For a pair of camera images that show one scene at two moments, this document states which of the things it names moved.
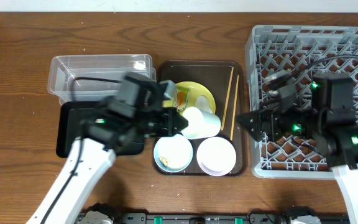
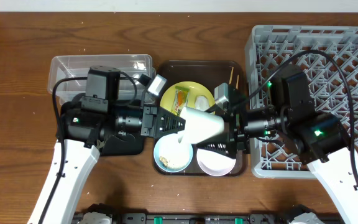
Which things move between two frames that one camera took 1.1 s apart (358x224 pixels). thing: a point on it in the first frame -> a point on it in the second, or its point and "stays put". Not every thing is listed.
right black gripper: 271,114 -> 237,130
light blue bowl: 173,153 stays put
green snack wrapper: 181,99 stays put
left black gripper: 165,121 stays put
